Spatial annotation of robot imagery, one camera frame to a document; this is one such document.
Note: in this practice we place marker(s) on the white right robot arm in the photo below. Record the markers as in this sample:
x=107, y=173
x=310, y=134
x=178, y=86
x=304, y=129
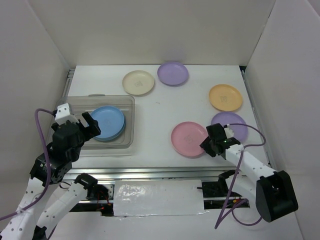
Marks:
x=269, y=191

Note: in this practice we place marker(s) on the orange plate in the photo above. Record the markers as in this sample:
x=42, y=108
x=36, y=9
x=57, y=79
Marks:
x=225, y=98

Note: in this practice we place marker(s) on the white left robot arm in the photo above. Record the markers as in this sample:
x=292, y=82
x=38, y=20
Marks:
x=33, y=220

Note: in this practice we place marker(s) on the aluminium rail frame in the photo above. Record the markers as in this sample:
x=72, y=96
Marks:
x=151, y=154

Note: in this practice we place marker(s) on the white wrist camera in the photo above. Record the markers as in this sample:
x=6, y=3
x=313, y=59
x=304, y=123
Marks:
x=64, y=114
x=228, y=131

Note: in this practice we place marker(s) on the pink plate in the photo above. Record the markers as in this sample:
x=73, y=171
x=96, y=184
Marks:
x=186, y=138

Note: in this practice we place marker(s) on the purple plate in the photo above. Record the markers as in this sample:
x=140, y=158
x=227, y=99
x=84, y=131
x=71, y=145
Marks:
x=225, y=118
x=173, y=73

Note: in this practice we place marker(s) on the clear plastic bin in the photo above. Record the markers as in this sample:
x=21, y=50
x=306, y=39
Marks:
x=126, y=103

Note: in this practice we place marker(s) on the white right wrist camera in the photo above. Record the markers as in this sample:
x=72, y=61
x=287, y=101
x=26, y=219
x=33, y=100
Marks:
x=228, y=131

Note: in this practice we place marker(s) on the blue plate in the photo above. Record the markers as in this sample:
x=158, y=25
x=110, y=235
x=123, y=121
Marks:
x=108, y=113

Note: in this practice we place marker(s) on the cream plate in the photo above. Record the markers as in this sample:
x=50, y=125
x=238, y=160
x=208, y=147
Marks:
x=138, y=82

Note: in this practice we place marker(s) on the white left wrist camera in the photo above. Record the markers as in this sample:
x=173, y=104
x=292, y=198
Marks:
x=64, y=114

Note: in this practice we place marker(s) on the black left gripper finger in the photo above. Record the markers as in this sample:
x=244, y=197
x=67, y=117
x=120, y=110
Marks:
x=86, y=134
x=92, y=129

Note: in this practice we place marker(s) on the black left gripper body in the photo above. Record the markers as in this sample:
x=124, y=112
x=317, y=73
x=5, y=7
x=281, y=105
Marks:
x=76, y=154

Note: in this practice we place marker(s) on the white cover panel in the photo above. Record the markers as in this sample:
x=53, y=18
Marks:
x=158, y=198

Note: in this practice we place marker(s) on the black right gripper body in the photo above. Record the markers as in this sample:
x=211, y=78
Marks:
x=207, y=144

